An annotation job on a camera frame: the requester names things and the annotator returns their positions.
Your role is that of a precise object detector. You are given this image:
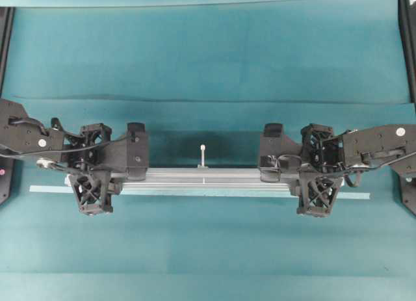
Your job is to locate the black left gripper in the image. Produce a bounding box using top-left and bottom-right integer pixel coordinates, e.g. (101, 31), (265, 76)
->
(48, 118), (150, 216)

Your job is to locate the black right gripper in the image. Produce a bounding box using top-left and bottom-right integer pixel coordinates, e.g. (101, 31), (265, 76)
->
(258, 123), (346, 217)

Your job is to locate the large silver metal rail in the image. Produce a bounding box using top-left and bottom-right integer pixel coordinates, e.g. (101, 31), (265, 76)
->
(64, 166), (302, 196)

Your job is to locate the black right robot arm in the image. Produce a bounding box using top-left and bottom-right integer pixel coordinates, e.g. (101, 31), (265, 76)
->
(257, 123), (415, 217)

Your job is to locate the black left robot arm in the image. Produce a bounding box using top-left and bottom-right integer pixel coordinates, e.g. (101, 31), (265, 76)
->
(1, 99), (150, 216)

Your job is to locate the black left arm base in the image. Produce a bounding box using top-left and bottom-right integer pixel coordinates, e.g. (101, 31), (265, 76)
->
(0, 157), (14, 203)

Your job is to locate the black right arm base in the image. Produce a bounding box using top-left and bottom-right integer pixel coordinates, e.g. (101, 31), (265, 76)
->
(399, 177), (416, 214)

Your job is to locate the teal cloth table cover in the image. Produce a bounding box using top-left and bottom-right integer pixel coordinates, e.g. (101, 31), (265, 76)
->
(1, 0), (415, 300)

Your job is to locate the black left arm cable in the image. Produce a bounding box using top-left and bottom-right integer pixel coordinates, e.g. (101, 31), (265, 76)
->
(0, 118), (137, 159)

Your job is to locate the white cable tie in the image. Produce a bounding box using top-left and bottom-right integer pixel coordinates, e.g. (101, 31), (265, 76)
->
(198, 144), (207, 168)

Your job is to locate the black left frame post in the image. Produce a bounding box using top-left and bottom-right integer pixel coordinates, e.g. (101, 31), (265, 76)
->
(0, 7), (16, 92)

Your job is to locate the black frame post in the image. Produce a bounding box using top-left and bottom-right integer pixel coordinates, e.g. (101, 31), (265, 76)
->
(398, 0), (415, 103)
(0, 7), (16, 92)

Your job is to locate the black right frame post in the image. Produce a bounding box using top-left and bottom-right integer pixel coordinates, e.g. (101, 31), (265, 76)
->
(398, 0), (415, 103)

